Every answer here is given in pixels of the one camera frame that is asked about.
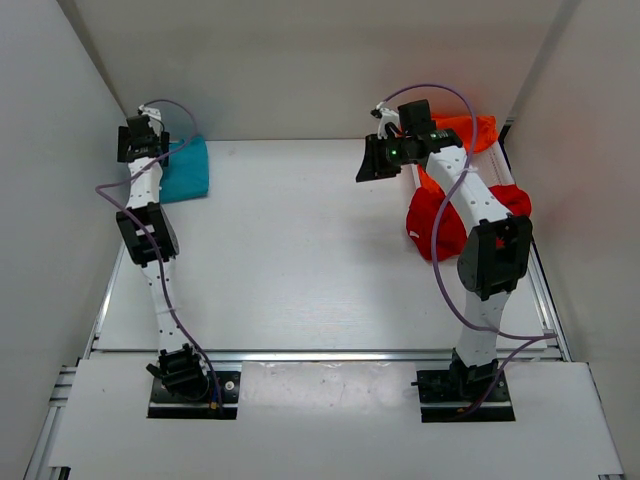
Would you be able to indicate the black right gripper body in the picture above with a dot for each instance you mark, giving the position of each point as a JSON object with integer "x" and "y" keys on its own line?
{"x": 376, "y": 157}

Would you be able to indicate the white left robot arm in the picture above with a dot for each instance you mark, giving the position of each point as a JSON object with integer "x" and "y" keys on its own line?
{"x": 152, "y": 245}

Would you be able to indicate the red t shirt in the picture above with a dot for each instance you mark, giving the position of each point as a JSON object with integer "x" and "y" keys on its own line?
{"x": 452, "y": 235}

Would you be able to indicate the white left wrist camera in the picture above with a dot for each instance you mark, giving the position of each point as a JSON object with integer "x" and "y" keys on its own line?
{"x": 151, "y": 112}

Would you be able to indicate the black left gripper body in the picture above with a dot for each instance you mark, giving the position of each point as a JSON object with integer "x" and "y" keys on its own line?
{"x": 142, "y": 151}

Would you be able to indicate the white wire rack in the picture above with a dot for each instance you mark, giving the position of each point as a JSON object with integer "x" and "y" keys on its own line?
{"x": 500, "y": 165}

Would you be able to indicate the teal t shirt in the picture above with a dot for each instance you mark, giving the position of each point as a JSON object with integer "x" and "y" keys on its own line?
{"x": 187, "y": 175}

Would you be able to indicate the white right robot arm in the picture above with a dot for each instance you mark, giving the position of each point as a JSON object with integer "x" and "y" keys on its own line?
{"x": 495, "y": 255}

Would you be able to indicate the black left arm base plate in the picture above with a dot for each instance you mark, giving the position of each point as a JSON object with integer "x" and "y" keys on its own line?
{"x": 197, "y": 405}

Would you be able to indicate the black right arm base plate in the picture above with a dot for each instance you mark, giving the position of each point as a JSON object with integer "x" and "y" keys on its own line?
{"x": 445, "y": 400}

